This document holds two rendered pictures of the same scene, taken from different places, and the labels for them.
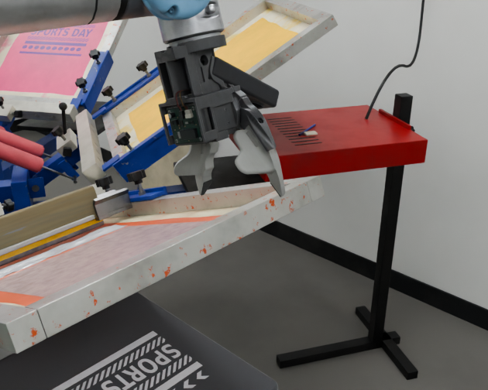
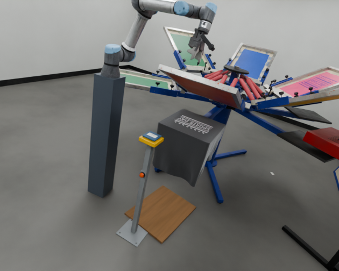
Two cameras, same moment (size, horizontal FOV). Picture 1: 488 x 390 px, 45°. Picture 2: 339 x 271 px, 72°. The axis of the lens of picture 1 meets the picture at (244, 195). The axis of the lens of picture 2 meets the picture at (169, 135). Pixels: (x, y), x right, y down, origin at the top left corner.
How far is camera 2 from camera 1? 139 cm
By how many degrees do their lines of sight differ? 61
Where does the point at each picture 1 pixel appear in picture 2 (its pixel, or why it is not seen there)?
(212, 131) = (190, 44)
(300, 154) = (321, 138)
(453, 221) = not seen: outside the picture
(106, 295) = (173, 71)
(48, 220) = not seen: hidden behind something
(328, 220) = not seen: outside the picture
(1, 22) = (160, 8)
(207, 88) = (198, 38)
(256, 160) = (191, 51)
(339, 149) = not seen: outside the picture
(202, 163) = (198, 57)
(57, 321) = (164, 69)
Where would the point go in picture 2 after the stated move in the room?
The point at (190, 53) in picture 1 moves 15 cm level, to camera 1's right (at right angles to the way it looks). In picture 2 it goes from (197, 30) to (207, 33)
